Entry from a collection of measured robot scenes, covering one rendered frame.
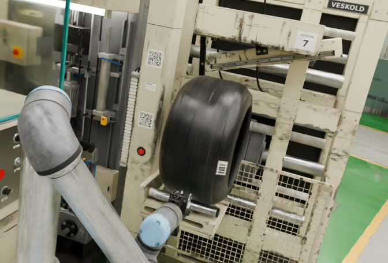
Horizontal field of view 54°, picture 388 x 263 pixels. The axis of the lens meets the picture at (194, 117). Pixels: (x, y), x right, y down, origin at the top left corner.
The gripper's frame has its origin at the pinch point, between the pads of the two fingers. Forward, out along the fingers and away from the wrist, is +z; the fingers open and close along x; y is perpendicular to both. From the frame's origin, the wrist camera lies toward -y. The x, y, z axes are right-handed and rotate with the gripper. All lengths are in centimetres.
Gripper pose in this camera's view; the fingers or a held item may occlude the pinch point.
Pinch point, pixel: (186, 202)
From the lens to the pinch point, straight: 155.5
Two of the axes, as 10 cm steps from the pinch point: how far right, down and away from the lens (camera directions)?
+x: -9.4, -2.4, 2.5
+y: 2.1, -9.7, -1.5
